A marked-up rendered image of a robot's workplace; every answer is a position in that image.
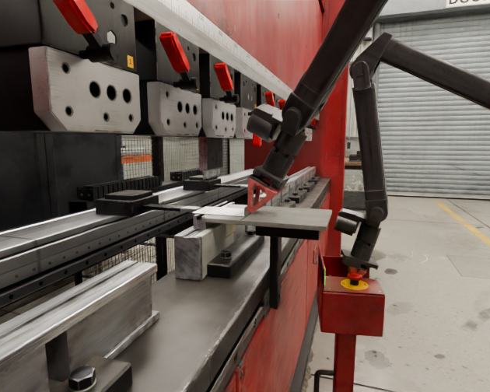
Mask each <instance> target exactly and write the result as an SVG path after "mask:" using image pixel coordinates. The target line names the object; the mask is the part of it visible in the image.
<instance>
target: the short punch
mask: <svg viewBox="0 0 490 392"><path fill-rule="evenodd" d="M198 151H199V170H200V171H203V180H204V179H208V178H211V177H217V176H220V168H223V140H222V138H207V137H203V138H198Z"/></svg>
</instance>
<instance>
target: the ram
mask: <svg viewBox="0 0 490 392"><path fill-rule="evenodd" d="M124 1H126V2H127V3H129V4H130V5H133V7H134V19H135V22H140V21H146V20H156V21H158V22H160V23H162V24H163V25H164V26H166V27H168V28H170V29H171V30H172V31H174V32H176V33H178V34H180V35H181V36H182V37H184V38H186V39H187V40H189V41H190V42H192V43H193V44H196V45H197V46H198V47H199V54H208V53H209V54H212V55H213V56H215V57H217V58H218V59H220V60H221V61H223V62H225V63H226V64H228V65H230V66H231V67H233V68H234V73H235V72H241V73H243V74H244V75H246V76H247V77H249V78H250V79H253V80H254V81H255V82H257V85H262V86H263V87H265V88H267V89H269V90H270V91H272V92H273V93H275V94H277V95H278V96H280V97H281V98H283V99H284V100H287V99H288V97H289V94H287V93H286V92H284V91H283V90H281V89H280V88H278V87H277V86H276V85H275V84H273V83H272V82H270V81H269V80H267V79H266V78H265V77H264V76H262V75H261V74H259V73H258V72H256V71H255V70H254V69H252V68H251V67H250V66H249V65H247V64H246V63H244V62H243V61H241V60H240V59H239V58H238V57H236V56H235V55H233V54H232V53H230V52H229V51H227V50H226V49H225V48H224V47H222V46H221V45H219V44H218V43H216V42H215V41H214V40H213V39H211V38H210V37H208V36H207V35H206V34H204V33H202V32H201V31H200V30H199V29H198V28H196V27H195V26H193V25H192V24H190V23H189V22H188V21H187V20H185V19H184V18H182V17H181V16H179V15H178V14H176V13H175V12H174V11H173V10H171V9H170V8H168V7H167V6H166V5H164V4H163V3H162V2H160V1H159V0H124ZM186 1H187V2H188V3H190V4H191V5H192V6H193V7H195V8H196V9H197V10H198V11H199V12H200V13H201V14H202V15H203V16H205V17H206V18H207V19H209V20H210V21H211V22H212V23H213V24H215V25H216V26H217V27H218V28H219V29H220V30H221V31H222V32H224V33H225V34H226V35H227V36H228V37H230V38H231V39H232V40H234V41H235V42H236V43H237V44H239V45H240V46H241V47H242V48H243V49H244V50H245V51H246V52H247V53H249V54H250V55H251V56H252V57H254V58H255V59H256V60H257V61H259V62H260V63H261V64H262V65H263V66H264V67H265V68H266V69H268V70H269V71H270V72H271V73H272V74H274V75H275V76H276V77H277V78H279V79H280V80H281V81H282V82H284V83H285V84H286V85H287V86H288V87H289V88H290V89H291V90H293V91H294V90H295V88H296V86H297V84H298V82H299V80H300V79H301V77H302V76H303V74H304V73H305V71H306V70H307V69H308V68H309V66H310V64H311V62H312V60H313V59H314V57H315V55H316V53H317V52H318V50H319V48H320V46H321V39H322V13H321V10H320V4H319V1H318V0H186Z"/></svg>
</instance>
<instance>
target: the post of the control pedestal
mask: <svg viewBox="0 0 490 392"><path fill-rule="evenodd" d="M355 345H356V335H353V334H335V340H334V376H333V392H353V389H354V374H355Z"/></svg>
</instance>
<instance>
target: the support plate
mask: <svg viewBox="0 0 490 392"><path fill-rule="evenodd" d="M246 206H247V205H229V206H227V207H226V208H244V207H246ZM331 214H332V210H328V209H314V208H286V207H272V206H262V207H261V208H259V209H258V210H256V211H255V212H254V213H251V214H250V215H249V216H247V217H246V218H245V219H243V220H241V219H242V218H244V217H236V216H224V215H209V216H207V217H205V218H204V222H212V223H222V224H233V225H244V226H264V227H275V228H286V229H306V230H316V231H327V227H328V224H329V222H330V218H331Z"/></svg>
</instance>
